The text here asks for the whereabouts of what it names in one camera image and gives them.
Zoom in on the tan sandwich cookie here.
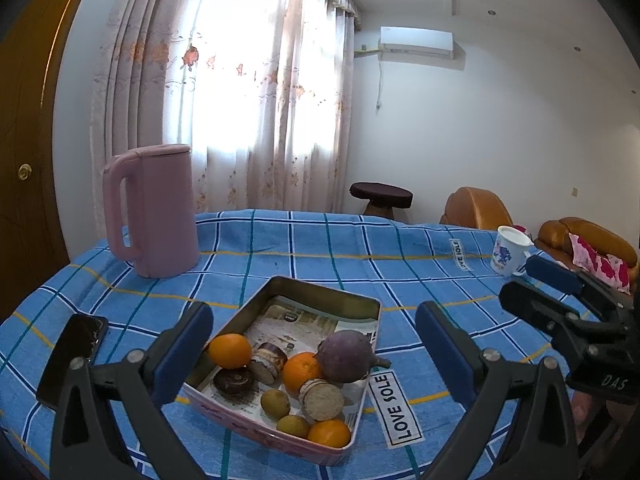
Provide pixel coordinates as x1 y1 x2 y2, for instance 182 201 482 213
298 379 346 422

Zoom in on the white air conditioner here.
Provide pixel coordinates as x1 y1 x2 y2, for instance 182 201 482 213
377 26 455 59

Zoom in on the dark brown round fruit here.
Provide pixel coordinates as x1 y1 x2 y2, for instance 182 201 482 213
213 367 255 400

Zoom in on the rectangular metal tin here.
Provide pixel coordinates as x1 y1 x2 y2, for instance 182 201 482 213
181 275 382 467

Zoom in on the pink kettle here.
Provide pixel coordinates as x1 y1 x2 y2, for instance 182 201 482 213
102 143 202 278

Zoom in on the brown leather sofa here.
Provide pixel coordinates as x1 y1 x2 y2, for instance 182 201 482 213
532 217 640 281

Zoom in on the blue plaid tablecloth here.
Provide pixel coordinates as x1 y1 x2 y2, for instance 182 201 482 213
0 208 640 480

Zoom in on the wooden door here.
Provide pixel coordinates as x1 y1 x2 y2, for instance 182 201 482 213
0 0 101 321

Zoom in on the dark round stool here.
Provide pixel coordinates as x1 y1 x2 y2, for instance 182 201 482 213
349 182 415 221

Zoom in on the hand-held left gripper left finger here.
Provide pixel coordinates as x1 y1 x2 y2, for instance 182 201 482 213
50 301 215 480

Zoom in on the white cup with blue print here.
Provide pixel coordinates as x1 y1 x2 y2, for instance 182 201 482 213
490 226 535 277

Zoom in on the pink floral cloth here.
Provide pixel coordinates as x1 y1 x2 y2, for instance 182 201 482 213
570 233 632 293

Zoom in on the newspaper tin liner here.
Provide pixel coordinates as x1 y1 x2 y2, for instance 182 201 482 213
197 295 378 433

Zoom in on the small yellow-brown fruit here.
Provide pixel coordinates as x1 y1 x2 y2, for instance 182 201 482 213
276 414 312 438
260 388 292 421

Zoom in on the brown leather armchair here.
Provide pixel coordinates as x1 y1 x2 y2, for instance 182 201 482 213
440 186 516 231

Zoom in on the floral sheer curtain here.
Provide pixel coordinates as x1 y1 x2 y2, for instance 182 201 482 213
90 0 362 216

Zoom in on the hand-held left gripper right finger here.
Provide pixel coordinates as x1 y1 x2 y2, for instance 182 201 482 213
415 301 581 480

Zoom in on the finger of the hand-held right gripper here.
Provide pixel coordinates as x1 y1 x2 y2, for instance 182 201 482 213
526 256 633 318
500 281 626 361

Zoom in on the chocolate sandwich cookie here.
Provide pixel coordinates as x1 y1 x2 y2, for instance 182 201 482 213
248 342 288 386

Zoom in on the orange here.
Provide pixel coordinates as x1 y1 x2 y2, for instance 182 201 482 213
281 351 323 397
207 333 252 368
307 419 352 448

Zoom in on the air conditioner cord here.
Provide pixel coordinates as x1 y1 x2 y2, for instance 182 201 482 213
375 52 386 113

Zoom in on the purple fruit with stem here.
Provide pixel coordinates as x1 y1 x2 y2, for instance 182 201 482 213
315 329 393 383

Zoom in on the black smartphone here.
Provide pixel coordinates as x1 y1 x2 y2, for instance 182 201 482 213
36 313 110 409

